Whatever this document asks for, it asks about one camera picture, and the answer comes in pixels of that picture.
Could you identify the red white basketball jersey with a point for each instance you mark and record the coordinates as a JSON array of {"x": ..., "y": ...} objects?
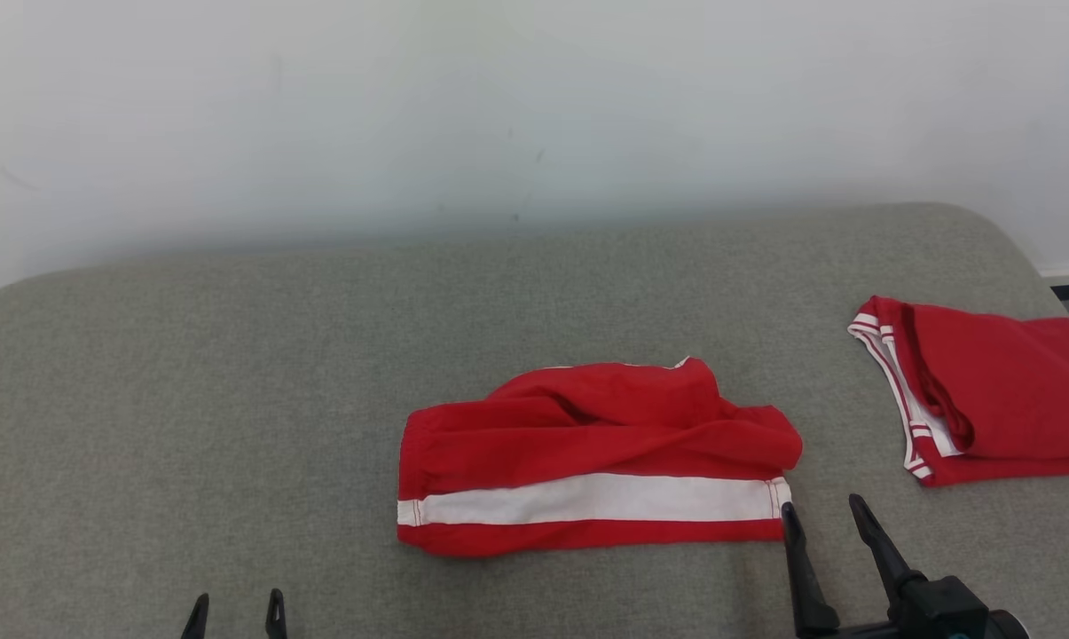
[{"x": 1013, "y": 382}]

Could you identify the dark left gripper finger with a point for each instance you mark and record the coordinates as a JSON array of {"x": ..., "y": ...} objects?
[
  {"x": 197, "y": 621},
  {"x": 276, "y": 617}
]

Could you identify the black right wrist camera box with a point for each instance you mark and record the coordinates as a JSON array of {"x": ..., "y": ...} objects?
[{"x": 938, "y": 608}]

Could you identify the red shorts with white stripe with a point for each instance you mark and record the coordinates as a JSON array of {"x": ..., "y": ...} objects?
[{"x": 587, "y": 444}]

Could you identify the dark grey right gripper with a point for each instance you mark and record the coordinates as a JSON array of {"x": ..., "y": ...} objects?
[{"x": 853, "y": 633}]

